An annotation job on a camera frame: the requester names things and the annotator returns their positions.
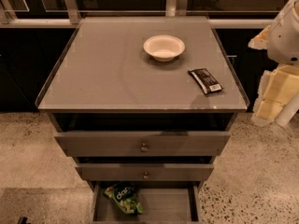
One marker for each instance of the black snack bar wrapper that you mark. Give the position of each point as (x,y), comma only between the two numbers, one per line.
(205,80)

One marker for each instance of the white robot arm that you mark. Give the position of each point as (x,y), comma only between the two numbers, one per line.
(283,38)

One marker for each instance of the grey bottom drawer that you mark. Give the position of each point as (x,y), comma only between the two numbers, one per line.
(173,203)

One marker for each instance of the metal window railing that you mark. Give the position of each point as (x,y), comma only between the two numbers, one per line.
(221,14)

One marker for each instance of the green rice chip bag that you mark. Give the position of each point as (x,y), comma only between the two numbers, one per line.
(123,194)

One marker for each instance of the grey middle drawer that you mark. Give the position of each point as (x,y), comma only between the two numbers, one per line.
(144,171)

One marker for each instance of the white paper bowl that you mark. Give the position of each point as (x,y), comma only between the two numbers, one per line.
(164,48)

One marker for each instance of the white pole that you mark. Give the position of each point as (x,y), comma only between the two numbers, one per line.
(288,111)

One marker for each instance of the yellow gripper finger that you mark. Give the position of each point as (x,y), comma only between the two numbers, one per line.
(276,90)
(260,41)

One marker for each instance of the grey drawer cabinet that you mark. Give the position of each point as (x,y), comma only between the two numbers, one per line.
(107,82)

